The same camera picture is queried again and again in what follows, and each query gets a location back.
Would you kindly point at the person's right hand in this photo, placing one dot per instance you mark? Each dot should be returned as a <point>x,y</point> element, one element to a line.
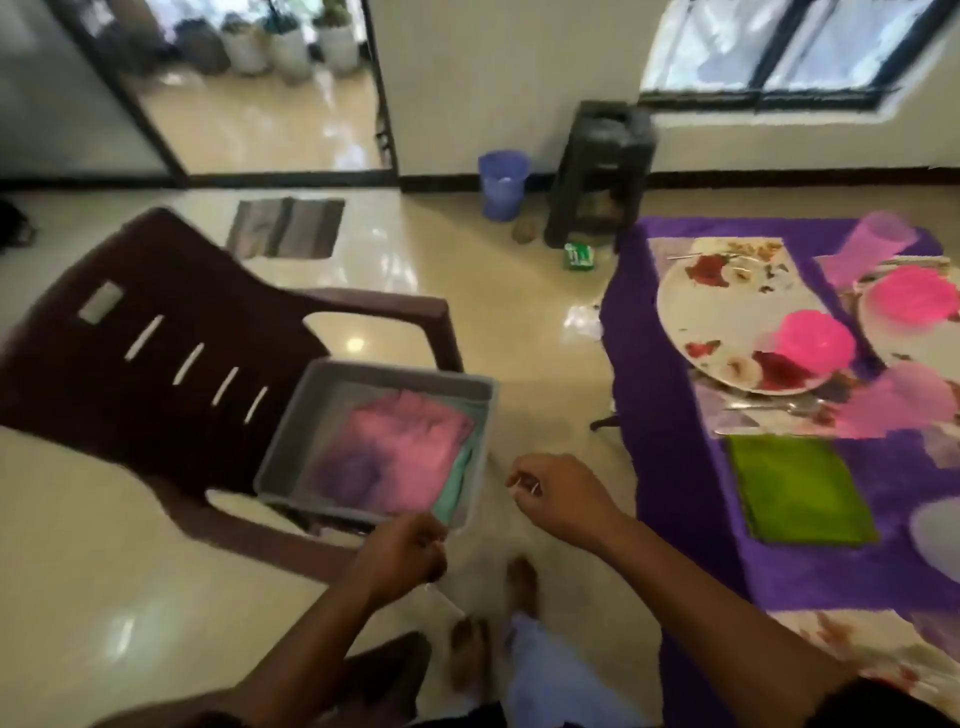
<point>570,502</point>

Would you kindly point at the person's left hand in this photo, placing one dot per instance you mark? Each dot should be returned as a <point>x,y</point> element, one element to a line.
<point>401,559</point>

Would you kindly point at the teal zigzag edged cloth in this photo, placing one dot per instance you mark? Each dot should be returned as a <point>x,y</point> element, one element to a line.
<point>459,480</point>

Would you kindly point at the pink zigzag edged cloth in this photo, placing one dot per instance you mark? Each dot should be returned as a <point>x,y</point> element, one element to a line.
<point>397,450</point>

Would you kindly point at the floral print placemat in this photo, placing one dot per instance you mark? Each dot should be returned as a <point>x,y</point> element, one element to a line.
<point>937,262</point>
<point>712,412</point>
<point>847,645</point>

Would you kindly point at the white camlin card package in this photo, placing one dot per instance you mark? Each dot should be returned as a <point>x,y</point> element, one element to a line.
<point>583,322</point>

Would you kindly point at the steel table knife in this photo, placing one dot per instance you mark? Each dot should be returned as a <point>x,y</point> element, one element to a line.
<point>739,432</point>

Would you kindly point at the steel spoon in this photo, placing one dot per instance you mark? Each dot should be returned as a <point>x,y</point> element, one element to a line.
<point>780,406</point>

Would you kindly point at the green ribbed mat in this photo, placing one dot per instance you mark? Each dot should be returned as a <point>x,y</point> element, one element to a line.
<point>802,491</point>

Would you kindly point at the white rose print plate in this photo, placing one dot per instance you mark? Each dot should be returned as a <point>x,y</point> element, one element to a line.
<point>900,337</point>
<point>712,315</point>

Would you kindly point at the green packet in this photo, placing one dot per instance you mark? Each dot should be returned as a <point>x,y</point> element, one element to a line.
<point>580,256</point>

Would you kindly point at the steel fork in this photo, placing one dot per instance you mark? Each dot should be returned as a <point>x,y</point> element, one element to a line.
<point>701,257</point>

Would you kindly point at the light pink plastic cup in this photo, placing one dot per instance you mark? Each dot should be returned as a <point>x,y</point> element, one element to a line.
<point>900,401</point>

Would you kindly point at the person's right forearm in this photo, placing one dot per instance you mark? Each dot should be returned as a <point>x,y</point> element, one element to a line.
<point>720,622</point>

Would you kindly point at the person's right foot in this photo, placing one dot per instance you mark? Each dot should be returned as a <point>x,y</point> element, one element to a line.
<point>523,585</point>

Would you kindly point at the person's foot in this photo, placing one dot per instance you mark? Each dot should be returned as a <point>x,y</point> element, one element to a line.
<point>469,652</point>
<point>523,585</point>

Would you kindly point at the person's left foot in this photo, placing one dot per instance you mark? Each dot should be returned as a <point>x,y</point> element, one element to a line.
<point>469,652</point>

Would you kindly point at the person's light blue trousers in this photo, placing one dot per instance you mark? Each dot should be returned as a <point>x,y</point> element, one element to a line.
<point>562,682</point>

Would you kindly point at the person's black shirt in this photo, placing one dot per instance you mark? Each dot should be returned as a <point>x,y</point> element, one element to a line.
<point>885,709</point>

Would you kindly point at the purple tablecloth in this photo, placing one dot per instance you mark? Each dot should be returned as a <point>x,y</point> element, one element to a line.
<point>675,465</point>

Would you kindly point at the brown plastic armchair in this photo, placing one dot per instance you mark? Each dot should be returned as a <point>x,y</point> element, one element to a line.
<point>150,390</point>
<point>382,675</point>

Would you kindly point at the grey plastic tub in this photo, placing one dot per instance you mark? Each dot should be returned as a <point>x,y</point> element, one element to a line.
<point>300,427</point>

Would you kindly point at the blue plastic bucket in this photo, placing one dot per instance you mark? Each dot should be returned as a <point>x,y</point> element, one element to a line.
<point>502,187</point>

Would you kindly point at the grey striped doormat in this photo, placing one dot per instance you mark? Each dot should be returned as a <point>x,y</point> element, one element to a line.
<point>285,229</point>

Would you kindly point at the black plastic stool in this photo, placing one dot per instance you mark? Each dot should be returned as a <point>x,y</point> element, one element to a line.
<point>600,135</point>

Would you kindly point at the green plant in white pot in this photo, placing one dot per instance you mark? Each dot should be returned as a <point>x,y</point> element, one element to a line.
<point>941,540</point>

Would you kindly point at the black barred window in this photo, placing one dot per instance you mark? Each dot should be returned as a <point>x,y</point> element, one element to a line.
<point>757,101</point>

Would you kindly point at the black framed glass door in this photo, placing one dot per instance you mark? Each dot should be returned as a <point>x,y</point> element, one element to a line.
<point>172,157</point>

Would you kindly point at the white outdoor plant pot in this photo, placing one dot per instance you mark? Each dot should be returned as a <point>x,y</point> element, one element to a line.
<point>244,52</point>
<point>291,56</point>
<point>339,49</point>

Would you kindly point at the black backpack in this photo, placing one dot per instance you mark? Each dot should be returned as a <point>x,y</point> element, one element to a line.
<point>13,225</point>

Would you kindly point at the dark grey outdoor plant pot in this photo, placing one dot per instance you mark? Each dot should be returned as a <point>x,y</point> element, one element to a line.
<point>202,49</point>

